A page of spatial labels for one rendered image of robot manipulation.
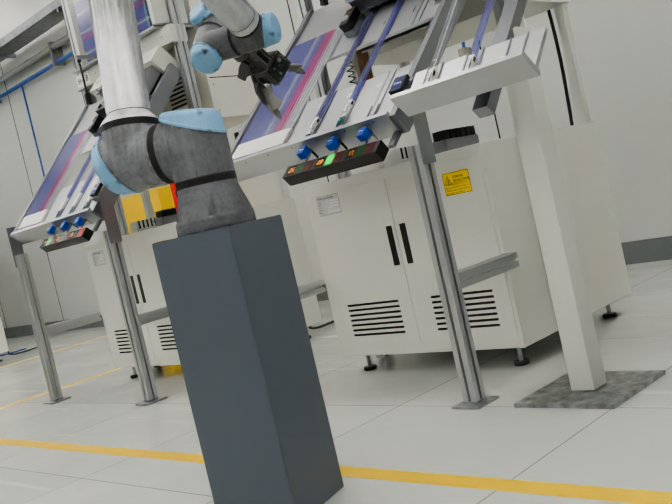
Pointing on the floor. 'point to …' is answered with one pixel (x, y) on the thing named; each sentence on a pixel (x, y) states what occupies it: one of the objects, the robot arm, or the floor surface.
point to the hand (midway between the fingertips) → (292, 96)
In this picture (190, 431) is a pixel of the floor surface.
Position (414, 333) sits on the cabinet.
